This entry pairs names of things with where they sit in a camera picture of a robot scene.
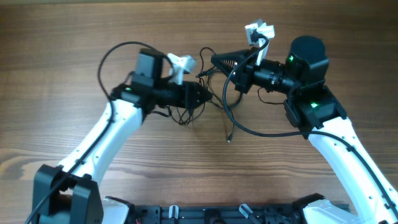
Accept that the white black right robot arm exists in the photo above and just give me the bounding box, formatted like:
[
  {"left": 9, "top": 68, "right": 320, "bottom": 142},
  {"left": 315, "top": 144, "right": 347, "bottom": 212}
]
[{"left": 211, "top": 35, "right": 397, "bottom": 223}]

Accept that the black USB-C cable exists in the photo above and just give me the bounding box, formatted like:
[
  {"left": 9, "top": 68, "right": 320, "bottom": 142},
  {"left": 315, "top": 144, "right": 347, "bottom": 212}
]
[{"left": 195, "top": 47, "right": 245, "bottom": 144}]

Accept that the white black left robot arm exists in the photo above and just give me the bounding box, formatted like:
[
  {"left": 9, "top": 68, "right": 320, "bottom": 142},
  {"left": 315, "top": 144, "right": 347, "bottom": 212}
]
[{"left": 26, "top": 47, "right": 211, "bottom": 223}]

